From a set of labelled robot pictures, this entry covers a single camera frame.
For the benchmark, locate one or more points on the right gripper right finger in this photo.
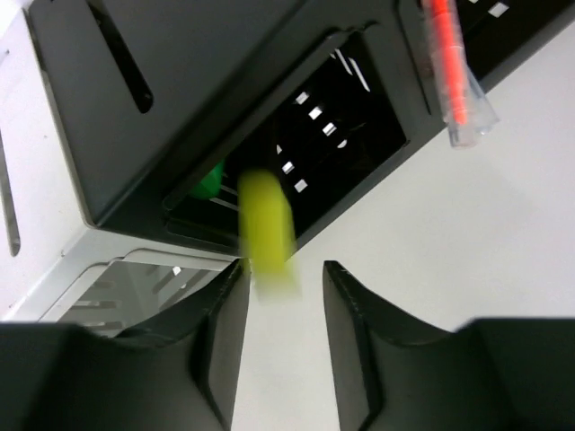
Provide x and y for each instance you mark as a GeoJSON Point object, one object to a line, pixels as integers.
{"type": "Point", "coordinates": [393, 371]}

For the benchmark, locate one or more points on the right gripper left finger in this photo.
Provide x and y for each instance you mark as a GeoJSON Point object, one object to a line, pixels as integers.
{"type": "Point", "coordinates": [177, 370]}

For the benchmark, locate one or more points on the yellow highlighter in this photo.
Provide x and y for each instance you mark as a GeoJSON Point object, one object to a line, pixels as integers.
{"type": "Point", "coordinates": [267, 235]}

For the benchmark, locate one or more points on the green highlighter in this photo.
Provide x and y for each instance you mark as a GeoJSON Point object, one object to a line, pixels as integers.
{"type": "Point", "coordinates": [210, 186]}

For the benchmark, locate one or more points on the pink thin highlighter pen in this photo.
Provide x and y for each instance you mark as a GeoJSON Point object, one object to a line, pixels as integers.
{"type": "Point", "coordinates": [447, 55]}

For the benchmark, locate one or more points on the white slotted pen holder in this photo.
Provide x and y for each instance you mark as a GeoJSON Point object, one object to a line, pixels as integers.
{"type": "Point", "coordinates": [56, 266]}

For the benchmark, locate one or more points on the black slotted pen holder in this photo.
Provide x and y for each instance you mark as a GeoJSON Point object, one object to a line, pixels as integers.
{"type": "Point", "coordinates": [152, 95]}

